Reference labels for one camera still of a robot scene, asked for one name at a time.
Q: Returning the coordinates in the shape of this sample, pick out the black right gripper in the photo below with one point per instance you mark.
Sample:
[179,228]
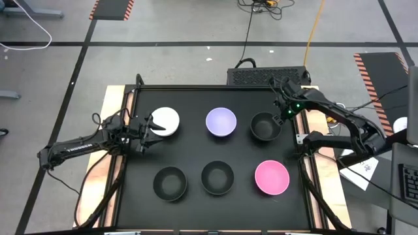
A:
[289,102]

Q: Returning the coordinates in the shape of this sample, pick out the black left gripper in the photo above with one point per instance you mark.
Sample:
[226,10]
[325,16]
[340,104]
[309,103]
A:
[140,132]

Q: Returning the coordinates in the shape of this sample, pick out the black bowl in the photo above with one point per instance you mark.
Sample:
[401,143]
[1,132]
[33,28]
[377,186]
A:
[170,184]
[217,178]
[265,129]

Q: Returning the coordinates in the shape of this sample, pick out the white bowl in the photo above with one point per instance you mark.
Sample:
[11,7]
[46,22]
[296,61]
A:
[168,122]

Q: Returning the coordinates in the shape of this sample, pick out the lavender bowl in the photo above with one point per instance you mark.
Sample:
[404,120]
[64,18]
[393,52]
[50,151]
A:
[221,121]

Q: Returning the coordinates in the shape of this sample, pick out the pink bowl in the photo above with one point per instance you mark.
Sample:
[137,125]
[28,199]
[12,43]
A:
[272,178]

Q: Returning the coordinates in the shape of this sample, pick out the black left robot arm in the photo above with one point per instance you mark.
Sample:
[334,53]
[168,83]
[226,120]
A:
[78,147]

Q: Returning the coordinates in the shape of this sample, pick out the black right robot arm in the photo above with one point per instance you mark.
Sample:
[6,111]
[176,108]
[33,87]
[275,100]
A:
[339,113]

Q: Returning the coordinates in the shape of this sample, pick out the black computer case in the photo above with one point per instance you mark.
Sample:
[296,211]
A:
[254,76]

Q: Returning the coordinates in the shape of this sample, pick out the wooden table board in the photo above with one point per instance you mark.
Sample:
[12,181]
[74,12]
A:
[341,209]
[114,98]

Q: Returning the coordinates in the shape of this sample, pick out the yellow power plug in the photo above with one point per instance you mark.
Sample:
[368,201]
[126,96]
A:
[331,120]

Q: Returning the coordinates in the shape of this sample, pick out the white paper sheet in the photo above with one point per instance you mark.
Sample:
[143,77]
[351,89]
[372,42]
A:
[362,173]

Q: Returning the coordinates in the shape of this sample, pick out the black hazard-striped floor mat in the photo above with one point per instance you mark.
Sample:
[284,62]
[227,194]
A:
[382,75]
[111,9]

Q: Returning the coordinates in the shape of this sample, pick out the white round cup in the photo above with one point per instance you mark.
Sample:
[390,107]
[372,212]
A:
[401,124]

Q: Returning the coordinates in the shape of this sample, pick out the grey monitor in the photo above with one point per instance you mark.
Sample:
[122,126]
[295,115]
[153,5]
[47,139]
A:
[413,104]

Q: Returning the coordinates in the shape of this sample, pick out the black keyboard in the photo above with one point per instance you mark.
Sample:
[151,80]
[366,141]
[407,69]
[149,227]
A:
[409,182]

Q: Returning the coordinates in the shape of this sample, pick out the grey desk foot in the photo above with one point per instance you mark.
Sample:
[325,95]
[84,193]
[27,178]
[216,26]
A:
[32,13]
[9,94]

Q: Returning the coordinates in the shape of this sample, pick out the grey desk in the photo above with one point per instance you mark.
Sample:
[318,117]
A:
[396,209]

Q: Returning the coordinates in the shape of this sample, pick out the silver metal bracket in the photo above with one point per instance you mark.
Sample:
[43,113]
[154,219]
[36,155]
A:
[300,138]

